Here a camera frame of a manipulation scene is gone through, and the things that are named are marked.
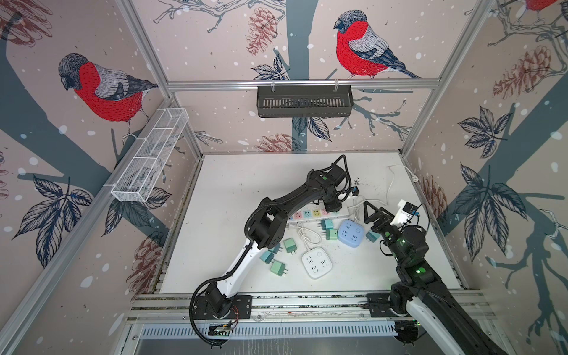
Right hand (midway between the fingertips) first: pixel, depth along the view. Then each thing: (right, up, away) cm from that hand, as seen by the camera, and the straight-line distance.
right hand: (369, 208), depth 76 cm
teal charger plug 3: (-34, -18, +8) cm, 39 cm away
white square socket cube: (-18, -22, +6) cm, 29 cm away
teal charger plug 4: (-37, -20, +7) cm, 43 cm away
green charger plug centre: (-11, -13, +13) cm, 21 cm away
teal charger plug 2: (-13, -10, +15) cm, 22 cm away
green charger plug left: (-28, -17, +10) cm, 34 cm away
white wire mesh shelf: (-79, +11, -5) cm, 80 cm away
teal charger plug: (+5, -13, +11) cm, 18 cm away
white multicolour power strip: (-16, -5, +19) cm, 25 cm away
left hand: (-8, -2, +17) cm, 19 cm away
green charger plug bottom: (-33, -23, +3) cm, 40 cm away
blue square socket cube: (-3, -12, +12) cm, 18 cm away
